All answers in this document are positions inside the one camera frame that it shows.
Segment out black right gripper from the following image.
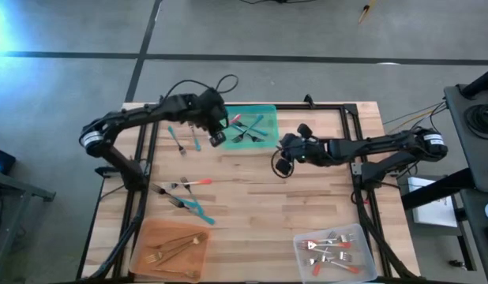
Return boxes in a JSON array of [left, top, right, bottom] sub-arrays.
[[274, 133, 328, 178]]

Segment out clear plastic bin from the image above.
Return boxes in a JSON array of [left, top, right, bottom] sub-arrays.
[[292, 222, 378, 284]]

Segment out teal plastic bin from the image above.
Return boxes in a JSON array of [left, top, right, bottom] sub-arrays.
[[220, 104, 280, 151]]

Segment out orange plastic bin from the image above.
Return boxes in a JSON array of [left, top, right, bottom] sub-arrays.
[[128, 218, 212, 283]]

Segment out white paper box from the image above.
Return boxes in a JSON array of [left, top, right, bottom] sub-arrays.
[[407, 176, 459, 229]]

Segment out black stand bar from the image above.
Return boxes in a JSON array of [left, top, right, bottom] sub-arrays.
[[401, 168, 477, 210]]

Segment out yellow black floor tool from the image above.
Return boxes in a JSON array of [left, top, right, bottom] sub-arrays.
[[357, 0, 377, 25]]

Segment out dark grey equipment cart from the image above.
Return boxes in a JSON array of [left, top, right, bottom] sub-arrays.
[[443, 84, 488, 194]]

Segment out black pole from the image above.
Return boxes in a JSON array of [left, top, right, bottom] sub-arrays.
[[460, 65, 488, 99]]

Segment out dark grey side table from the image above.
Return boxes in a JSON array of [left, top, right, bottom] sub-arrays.
[[459, 188, 488, 284]]

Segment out grey metal stand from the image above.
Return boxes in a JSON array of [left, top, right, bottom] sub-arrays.
[[0, 170, 58, 284]]

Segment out black device blue light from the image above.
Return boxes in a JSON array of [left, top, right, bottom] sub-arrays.
[[0, 144, 17, 177]]

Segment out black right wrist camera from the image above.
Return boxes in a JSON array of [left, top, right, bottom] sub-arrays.
[[296, 122, 313, 140]]

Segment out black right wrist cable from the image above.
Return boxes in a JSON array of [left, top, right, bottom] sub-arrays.
[[270, 148, 295, 179]]

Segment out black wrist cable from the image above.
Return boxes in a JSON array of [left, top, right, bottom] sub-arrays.
[[270, 148, 295, 179], [160, 73, 239, 104]]

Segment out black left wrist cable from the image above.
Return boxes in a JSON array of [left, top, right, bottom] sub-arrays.
[[160, 73, 239, 104]]

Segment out yellow cable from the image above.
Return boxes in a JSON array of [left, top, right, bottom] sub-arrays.
[[384, 106, 446, 137]]

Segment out coiled black cable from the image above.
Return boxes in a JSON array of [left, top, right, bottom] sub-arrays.
[[464, 103, 488, 140]]

